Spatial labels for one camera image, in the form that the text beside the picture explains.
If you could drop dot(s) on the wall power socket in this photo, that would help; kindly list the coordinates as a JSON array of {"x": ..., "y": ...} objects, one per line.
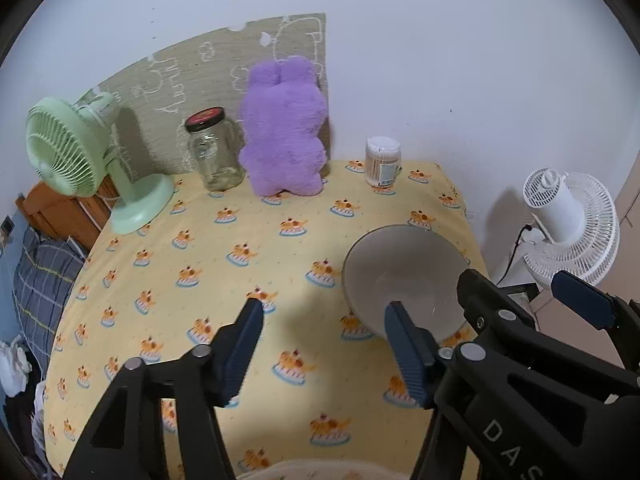
[{"x": 6, "y": 227}]

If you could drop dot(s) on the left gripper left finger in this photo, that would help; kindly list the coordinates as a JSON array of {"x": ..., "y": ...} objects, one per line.
[{"x": 123, "y": 438}]

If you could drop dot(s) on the leaf-pattern bowl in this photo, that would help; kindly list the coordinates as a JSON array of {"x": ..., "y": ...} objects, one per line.
[{"x": 416, "y": 267}]

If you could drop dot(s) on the wooden bed headboard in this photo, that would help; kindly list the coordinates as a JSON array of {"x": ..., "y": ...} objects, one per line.
[{"x": 60, "y": 216}]

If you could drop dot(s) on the purple plush toy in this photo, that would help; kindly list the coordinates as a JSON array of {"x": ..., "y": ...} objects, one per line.
[{"x": 282, "y": 113}]

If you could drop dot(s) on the green patterned wall mat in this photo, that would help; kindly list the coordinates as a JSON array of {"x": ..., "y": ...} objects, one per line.
[{"x": 157, "y": 93}]

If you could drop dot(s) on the white crumpled cloth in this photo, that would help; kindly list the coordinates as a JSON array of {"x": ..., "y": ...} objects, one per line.
[{"x": 14, "y": 367}]

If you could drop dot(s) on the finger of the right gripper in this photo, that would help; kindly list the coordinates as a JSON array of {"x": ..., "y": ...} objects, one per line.
[
  {"x": 495, "y": 304},
  {"x": 583, "y": 299}
]

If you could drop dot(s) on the white fan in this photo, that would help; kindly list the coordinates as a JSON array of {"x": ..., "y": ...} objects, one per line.
[{"x": 579, "y": 230}]

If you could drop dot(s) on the green desk fan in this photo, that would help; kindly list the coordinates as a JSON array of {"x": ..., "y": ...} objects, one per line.
[{"x": 70, "y": 147}]

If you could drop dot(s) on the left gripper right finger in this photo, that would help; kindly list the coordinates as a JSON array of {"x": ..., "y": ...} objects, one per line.
[{"x": 526, "y": 405}]

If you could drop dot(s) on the glass jar with lid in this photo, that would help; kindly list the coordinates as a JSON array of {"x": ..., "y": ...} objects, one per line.
[{"x": 215, "y": 142}]

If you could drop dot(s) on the yellow cartoon tablecloth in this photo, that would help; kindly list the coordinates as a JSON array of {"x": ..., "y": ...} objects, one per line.
[{"x": 319, "y": 384}]

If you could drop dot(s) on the cotton swab container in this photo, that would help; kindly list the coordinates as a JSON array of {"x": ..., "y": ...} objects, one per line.
[{"x": 382, "y": 162}]

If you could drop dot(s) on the blue plaid pillow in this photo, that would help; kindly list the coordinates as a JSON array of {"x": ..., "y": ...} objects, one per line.
[{"x": 43, "y": 279}]

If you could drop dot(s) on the dark clothes pile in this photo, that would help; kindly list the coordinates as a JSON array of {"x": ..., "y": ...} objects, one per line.
[{"x": 17, "y": 411}]

